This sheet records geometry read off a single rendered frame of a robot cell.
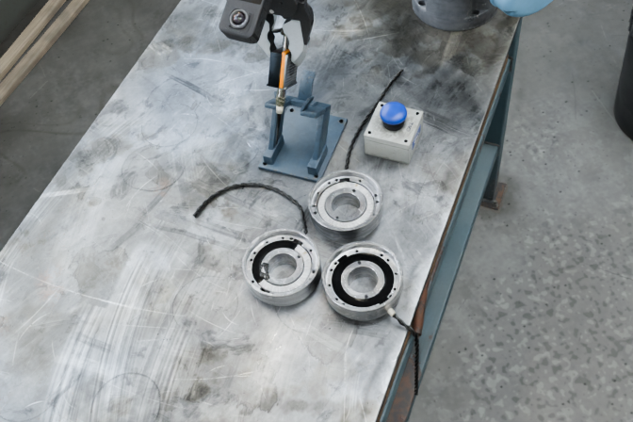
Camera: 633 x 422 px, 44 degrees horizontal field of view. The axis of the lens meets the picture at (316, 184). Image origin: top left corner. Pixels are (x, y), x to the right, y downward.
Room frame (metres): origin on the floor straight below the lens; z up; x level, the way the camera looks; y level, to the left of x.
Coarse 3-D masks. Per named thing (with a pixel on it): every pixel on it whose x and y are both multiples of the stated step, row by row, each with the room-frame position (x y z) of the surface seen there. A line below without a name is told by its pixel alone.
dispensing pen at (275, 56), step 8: (280, 48) 0.79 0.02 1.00; (272, 56) 0.76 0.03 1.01; (280, 56) 0.76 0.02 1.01; (272, 64) 0.76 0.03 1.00; (280, 64) 0.75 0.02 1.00; (272, 72) 0.75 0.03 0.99; (280, 72) 0.75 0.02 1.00; (272, 80) 0.75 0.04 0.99; (280, 88) 0.75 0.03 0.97; (280, 96) 0.74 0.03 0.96; (280, 104) 0.74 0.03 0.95; (280, 112) 0.73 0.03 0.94; (280, 120) 0.73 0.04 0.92
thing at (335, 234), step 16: (336, 176) 0.69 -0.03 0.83; (352, 176) 0.68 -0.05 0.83; (368, 176) 0.67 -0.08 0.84; (320, 192) 0.66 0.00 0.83; (336, 192) 0.66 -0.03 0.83; (352, 192) 0.66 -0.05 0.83; (320, 224) 0.60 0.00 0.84; (368, 224) 0.59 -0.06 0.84; (336, 240) 0.60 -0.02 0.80; (352, 240) 0.59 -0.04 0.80
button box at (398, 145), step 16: (416, 112) 0.77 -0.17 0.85; (368, 128) 0.76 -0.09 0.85; (384, 128) 0.75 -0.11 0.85; (400, 128) 0.74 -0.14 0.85; (416, 128) 0.74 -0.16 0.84; (368, 144) 0.74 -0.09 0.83; (384, 144) 0.73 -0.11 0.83; (400, 144) 0.72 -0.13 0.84; (416, 144) 0.74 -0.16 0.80; (400, 160) 0.72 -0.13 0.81
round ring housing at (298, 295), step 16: (256, 240) 0.59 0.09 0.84; (272, 240) 0.60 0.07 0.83; (304, 240) 0.59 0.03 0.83; (272, 256) 0.57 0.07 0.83; (288, 256) 0.57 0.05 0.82; (320, 272) 0.54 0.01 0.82; (256, 288) 0.52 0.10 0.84; (304, 288) 0.51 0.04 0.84; (272, 304) 0.50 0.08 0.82; (288, 304) 0.50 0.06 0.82
